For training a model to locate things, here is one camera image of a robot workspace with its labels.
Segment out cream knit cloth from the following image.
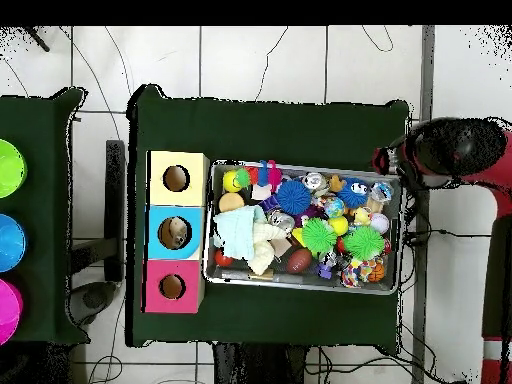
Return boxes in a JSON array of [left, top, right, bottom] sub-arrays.
[[247, 222, 289, 276]]

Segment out mint green cloth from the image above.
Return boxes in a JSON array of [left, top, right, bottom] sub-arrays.
[[213, 205, 268, 261]]

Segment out shallow silver mesh bin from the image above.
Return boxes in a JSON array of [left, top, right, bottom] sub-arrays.
[[202, 159, 407, 296]]

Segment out wooden three-hole box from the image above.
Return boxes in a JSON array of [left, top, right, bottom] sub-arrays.
[[141, 149, 211, 314]]

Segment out white baseball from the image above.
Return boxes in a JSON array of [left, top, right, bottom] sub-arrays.
[[369, 212, 391, 236]]

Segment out silver-top drink can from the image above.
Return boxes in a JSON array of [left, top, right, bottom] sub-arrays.
[[301, 171, 331, 197]]

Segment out green spiky rubber ball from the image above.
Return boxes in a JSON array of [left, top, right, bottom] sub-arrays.
[[342, 225, 386, 262]]

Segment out blue spiky rubber ball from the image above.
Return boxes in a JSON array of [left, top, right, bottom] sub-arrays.
[[276, 179, 312, 216]]

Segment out green spiky ball with eyes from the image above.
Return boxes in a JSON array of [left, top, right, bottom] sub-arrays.
[[300, 217, 338, 255]]

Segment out rainbow spiky caterpillar toy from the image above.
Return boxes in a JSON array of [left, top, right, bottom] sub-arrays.
[[234, 159, 283, 193]]

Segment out dark green table cloth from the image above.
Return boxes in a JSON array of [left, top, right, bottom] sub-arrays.
[[0, 86, 91, 346], [125, 83, 411, 348]]

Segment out yellow smiley ball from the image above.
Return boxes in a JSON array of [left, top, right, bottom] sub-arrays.
[[222, 170, 243, 194]]

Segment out round orange sponge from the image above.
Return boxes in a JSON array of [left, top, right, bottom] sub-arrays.
[[218, 192, 246, 213]]

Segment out black upright panel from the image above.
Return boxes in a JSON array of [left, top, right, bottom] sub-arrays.
[[103, 139, 127, 283]]

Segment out dark slanted rod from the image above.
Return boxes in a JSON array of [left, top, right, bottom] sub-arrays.
[[23, 26, 52, 54]]

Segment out green plastic bowl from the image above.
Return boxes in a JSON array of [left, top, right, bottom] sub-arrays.
[[0, 138, 28, 200]]

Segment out blue plastic bowl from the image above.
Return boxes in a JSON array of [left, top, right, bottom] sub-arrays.
[[0, 212, 29, 274]]

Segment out pink plastic bowl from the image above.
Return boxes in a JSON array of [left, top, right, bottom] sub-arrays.
[[0, 277, 24, 346]]

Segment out black power cable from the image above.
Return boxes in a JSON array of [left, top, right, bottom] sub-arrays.
[[401, 227, 493, 246]]

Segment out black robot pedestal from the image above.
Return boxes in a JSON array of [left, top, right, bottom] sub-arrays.
[[213, 342, 309, 384]]

